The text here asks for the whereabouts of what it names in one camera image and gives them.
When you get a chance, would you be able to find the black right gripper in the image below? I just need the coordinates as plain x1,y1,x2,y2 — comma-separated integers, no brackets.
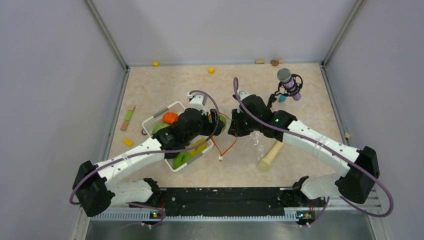
228,108,262,137

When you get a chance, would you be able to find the clear zip bag orange zipper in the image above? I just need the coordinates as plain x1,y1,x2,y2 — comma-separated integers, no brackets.
207,112,266,163

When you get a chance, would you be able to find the microphone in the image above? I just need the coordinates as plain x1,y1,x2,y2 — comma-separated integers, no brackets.
266,68,304,108

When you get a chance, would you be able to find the green apple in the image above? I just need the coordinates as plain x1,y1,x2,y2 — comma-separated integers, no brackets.
208,113,227,133

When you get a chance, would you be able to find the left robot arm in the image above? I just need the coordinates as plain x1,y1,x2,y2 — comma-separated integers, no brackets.
69,107,226,217

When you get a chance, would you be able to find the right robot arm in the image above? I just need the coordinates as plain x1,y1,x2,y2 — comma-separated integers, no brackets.
228,91,380,206

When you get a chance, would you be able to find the orange tangerine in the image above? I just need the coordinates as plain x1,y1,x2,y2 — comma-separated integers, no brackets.
162,112,179,125

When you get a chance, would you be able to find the white plastic basket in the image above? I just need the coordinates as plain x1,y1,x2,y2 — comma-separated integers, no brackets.
141,101,212,172

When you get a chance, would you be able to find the yellow fruit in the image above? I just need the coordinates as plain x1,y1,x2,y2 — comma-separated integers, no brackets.
190,138,208,157

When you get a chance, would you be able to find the green pepper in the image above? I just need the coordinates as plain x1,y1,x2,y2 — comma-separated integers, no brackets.
173,151,191,170

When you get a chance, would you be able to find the blue toy block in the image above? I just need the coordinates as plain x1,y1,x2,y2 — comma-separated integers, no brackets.
278,95,286,103

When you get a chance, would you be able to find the yellow cube on table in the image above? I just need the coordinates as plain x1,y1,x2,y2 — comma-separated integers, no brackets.
208,67,215,75

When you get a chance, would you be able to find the green and wood stick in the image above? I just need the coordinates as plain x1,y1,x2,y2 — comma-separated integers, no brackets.
120,105,136,132

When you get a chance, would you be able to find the cork piece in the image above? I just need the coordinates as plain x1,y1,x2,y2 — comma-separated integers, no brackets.
255,59,266,65

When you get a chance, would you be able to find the yellow block left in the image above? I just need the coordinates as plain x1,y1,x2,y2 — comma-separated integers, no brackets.
122,138,134,147

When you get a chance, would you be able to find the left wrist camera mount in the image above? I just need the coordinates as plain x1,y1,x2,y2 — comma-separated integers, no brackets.
187,93,208,115

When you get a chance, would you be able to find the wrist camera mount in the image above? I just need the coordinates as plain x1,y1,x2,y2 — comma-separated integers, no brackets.
187,93,208,115
236,91,251,101

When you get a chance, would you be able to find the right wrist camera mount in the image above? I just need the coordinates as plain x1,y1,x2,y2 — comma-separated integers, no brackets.
236,91,251,101

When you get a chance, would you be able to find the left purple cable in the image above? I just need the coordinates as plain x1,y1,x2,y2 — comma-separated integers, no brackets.
68,90,221,229

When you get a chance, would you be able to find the purple cable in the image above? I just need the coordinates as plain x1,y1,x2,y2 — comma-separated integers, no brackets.
232,77,395,219
68,90,221,229

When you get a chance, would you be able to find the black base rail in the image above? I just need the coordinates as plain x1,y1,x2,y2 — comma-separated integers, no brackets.
152,187,310,217

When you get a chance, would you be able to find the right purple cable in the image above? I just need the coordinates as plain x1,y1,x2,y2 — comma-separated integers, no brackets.
232,77,395,219

